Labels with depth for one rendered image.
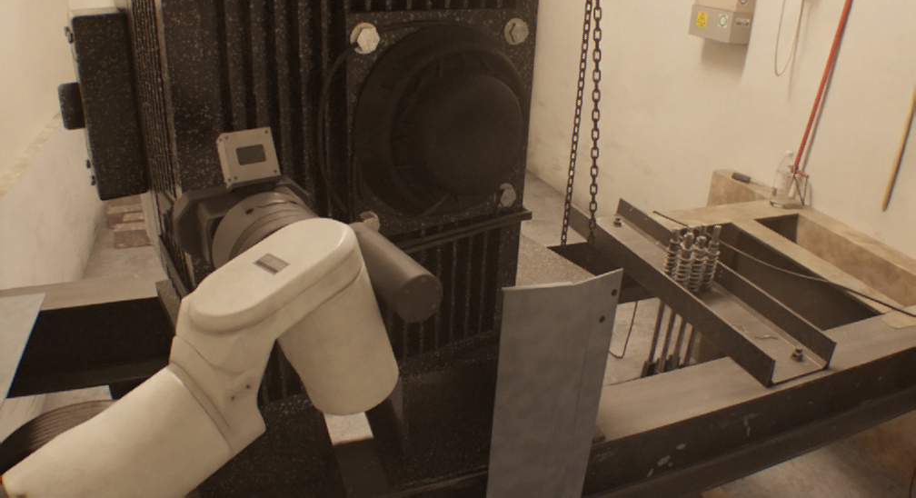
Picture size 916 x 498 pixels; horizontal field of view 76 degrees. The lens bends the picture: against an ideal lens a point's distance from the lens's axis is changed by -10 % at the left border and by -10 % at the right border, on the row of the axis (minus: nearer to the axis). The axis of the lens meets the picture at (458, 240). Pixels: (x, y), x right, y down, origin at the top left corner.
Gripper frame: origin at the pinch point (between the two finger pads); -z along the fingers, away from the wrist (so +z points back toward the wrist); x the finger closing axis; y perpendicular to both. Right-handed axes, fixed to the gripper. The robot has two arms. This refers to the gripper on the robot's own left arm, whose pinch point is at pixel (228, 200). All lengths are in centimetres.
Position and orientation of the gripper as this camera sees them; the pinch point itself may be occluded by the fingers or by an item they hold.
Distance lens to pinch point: 62.6
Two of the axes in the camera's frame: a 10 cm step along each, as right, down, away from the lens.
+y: 0.4, -9.1, -4.2
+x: 8.3, -2.1, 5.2
